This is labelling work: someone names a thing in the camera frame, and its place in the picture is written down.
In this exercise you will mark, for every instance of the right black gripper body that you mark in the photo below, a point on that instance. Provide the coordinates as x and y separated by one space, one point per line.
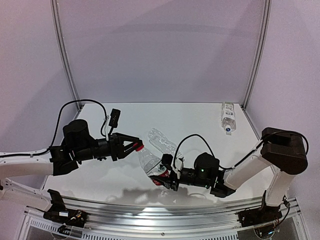
174 180

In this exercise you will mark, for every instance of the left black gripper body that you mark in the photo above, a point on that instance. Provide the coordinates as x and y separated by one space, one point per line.
113 146

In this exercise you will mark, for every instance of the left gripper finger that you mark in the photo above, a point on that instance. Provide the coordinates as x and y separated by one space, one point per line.
128 149
128 138

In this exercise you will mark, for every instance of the red label plastic bottle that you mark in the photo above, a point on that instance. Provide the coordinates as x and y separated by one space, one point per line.
151 165

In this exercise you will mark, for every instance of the clear crushed plastic bottle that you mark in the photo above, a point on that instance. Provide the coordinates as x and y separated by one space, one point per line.
157 139

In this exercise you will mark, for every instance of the red bottle cap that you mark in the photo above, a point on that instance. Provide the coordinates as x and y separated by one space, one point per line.
138 147

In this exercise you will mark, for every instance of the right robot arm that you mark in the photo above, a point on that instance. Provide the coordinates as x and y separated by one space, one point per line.
285 150

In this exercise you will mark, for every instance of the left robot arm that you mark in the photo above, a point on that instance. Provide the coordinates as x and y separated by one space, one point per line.
77 146

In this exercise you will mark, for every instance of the white label bottle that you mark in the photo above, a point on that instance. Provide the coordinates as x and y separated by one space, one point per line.
228 118

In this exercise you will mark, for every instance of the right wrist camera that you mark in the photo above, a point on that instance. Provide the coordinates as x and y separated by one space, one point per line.
167 160

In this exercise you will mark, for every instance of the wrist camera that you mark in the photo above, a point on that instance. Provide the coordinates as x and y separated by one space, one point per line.
167 160
111 122

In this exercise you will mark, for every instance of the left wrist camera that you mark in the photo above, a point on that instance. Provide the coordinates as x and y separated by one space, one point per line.
111 122

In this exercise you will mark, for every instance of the front aluminium rail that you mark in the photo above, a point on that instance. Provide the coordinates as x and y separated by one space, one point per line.
218 221

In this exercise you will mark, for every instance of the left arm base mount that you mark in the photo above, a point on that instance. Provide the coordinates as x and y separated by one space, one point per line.
66 217

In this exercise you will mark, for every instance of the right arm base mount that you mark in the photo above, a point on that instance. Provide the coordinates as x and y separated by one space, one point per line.
260 215

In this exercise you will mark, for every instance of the left aluminium frame post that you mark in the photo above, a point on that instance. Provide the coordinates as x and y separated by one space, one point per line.
57 23

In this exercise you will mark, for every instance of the aluminium frame post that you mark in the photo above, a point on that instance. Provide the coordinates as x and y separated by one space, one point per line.
258 53
57 23

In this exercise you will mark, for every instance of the right aluminium frame post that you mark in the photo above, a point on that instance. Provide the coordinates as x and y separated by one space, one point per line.
258 53

